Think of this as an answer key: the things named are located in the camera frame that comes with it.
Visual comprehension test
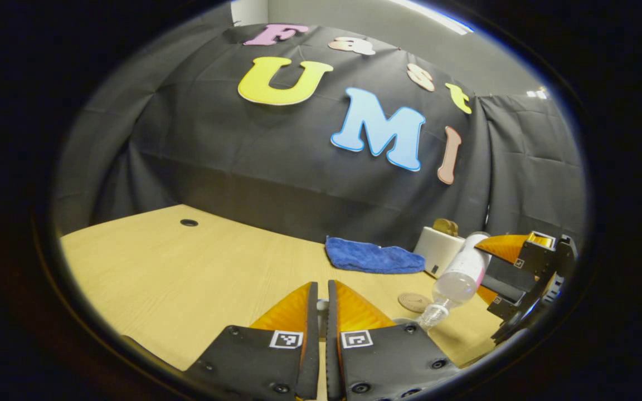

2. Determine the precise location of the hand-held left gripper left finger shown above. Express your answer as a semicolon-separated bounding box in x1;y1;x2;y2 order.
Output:
183;281;320;401

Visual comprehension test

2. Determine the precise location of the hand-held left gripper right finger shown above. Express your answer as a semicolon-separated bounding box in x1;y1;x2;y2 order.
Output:
325;279;461;401

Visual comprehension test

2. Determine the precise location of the clear plastic water bottle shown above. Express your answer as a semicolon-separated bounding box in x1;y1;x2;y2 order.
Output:
416;232;492;331

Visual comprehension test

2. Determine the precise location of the round brown coaster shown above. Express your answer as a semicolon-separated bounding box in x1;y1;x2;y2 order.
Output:
398;293;433;314

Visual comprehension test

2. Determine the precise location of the white toaster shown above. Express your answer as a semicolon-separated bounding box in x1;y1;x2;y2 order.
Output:
413;226;466;279

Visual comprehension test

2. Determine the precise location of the blue towel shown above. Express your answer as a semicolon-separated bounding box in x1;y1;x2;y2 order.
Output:
325;236;426;275

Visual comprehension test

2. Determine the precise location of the black backdrop cloth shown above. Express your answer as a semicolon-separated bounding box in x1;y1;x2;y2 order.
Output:
53;22;586;251

